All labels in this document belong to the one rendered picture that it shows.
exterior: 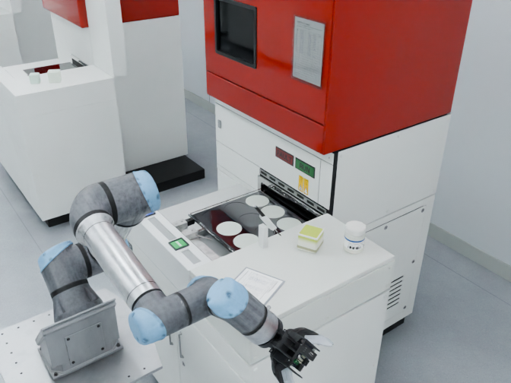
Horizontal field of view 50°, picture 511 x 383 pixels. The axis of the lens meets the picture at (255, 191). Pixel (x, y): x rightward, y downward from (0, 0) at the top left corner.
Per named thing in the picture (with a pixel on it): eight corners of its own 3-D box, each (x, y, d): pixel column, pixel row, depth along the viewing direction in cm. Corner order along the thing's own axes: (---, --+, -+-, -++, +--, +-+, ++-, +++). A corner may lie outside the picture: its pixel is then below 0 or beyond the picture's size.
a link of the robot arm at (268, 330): (233, 328, 115) (255, 297, 118) (246, 339, 118) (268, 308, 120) (252, 341, 109) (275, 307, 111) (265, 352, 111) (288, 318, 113)
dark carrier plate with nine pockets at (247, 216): (260, 191, 242) (260, 190, 241) (311, 226, 218) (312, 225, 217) (192, 215, 224) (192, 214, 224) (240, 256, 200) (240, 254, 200)
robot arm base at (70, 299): (54, 325, 157) (41, 294, 158) (58, 329, 171) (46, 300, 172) (104, 303, 162) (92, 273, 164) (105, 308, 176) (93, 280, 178)
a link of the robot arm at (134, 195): (70, 251, 179) (96, 173, 135) (112, 236, 187) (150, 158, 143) (84, 284, 176) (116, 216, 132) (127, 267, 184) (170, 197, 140)
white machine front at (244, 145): (220, 166, 279) (218, 91, 259) (330, 241, 222) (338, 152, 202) (215, 168, 277) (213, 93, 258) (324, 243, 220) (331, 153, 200)
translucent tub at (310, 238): (304, 238, 198) (305, 223, 194) (323, 244, 195) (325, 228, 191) (296, 249, 192) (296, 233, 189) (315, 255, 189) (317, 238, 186)
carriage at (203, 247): (182, 229, 223) (182, 223, 222) (233, 274, 197) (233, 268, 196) (165, 235, 219) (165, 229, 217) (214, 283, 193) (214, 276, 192)
